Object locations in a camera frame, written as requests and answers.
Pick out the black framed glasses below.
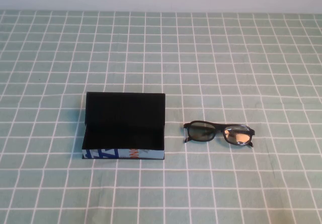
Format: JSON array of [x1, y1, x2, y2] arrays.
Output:
[[181, 120, 257, 148]]

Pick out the green white grid tablecloth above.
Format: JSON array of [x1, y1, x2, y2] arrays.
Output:
[[0, 9, 322, 224]]

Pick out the black glasses case printed front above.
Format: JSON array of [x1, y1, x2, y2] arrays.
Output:
[[82, 92, 167, 162]]

